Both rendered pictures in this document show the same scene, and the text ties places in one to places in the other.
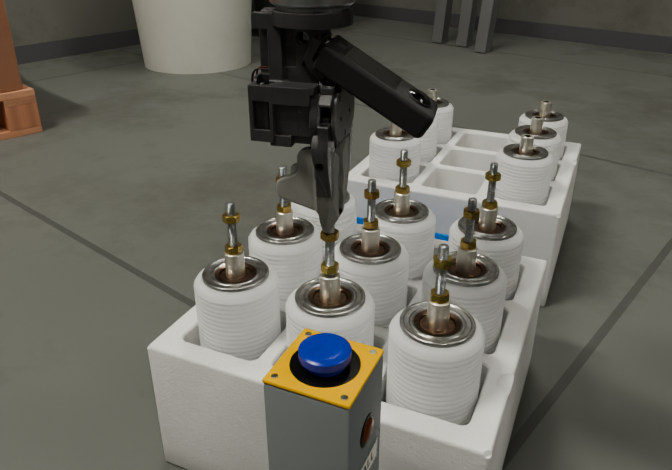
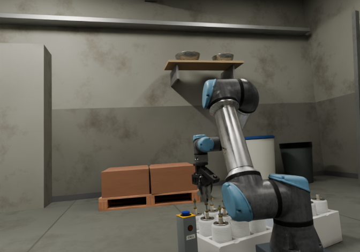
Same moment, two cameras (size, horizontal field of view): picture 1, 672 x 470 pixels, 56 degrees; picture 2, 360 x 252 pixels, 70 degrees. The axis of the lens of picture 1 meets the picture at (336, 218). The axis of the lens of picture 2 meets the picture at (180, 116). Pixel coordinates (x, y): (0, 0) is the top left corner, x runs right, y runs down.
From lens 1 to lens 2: 1.01 m
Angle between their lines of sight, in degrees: 48
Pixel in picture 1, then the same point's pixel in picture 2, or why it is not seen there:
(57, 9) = (218, 171)
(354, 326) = (207, 222)
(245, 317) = not seen: hidden behind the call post
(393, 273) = (225, 219)
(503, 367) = (238, 239)
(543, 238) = not seen: hidden behind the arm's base
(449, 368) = (217, 230)
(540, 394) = not seen: outside the picture
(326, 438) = (181, 224)
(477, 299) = (236, 223)
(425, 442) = (211, 245)
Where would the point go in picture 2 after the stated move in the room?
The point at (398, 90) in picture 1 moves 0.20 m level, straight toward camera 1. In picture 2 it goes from (210, 175) to (185, 180)
